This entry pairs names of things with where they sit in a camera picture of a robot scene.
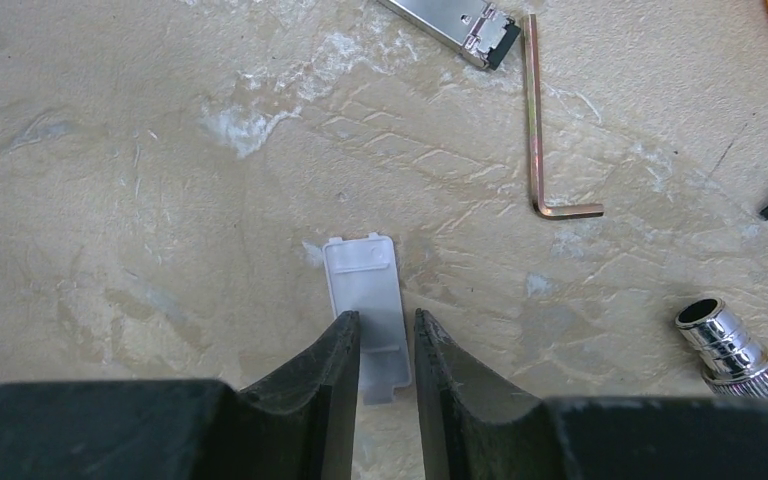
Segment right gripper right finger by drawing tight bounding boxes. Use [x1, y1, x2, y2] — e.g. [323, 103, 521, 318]
[414, 310, 768, 479]

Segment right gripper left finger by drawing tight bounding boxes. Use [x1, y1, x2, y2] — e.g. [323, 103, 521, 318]
[0, 311, 360, 479]

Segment white battery cover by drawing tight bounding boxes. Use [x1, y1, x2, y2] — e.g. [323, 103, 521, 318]
[322, 233, 412, 405]

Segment silver metal fitting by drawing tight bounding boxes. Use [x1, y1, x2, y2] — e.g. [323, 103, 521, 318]
[674, 298, 768, 399]

